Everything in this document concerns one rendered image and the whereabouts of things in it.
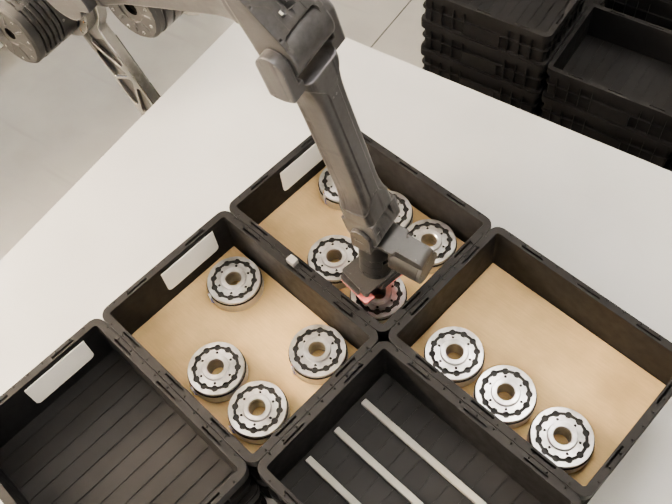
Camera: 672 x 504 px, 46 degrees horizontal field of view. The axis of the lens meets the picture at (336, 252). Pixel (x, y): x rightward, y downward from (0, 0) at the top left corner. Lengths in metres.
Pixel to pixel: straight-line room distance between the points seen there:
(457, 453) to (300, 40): 0.75
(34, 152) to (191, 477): 1.87
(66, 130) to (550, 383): 2.13
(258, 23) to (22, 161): 2.21
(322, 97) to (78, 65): 2.37
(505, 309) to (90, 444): 0.77
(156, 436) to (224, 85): 0.94
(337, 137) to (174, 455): 0.65
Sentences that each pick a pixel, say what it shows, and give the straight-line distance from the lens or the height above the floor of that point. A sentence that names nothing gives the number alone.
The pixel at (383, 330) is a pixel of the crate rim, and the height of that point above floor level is 0.93.
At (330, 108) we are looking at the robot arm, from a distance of 0.99.
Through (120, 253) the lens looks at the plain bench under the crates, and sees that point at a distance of 1.80.
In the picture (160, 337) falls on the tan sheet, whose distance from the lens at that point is 1.52.
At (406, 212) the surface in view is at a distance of 1.55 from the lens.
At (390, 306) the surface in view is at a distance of 1.44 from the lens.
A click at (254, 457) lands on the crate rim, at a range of 1.28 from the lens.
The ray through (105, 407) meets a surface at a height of 0.83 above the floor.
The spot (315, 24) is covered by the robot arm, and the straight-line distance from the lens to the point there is 0.93.
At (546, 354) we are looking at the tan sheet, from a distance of 1.45.
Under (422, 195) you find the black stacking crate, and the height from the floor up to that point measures 0.88.
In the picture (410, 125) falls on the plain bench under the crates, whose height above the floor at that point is 0.70.
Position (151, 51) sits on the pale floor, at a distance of 3.23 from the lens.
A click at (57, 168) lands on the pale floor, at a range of 2.97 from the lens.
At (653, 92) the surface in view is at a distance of 2.48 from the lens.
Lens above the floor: 2.14
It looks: 58 degrees down
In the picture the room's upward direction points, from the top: 8 degrees counter-clockwise
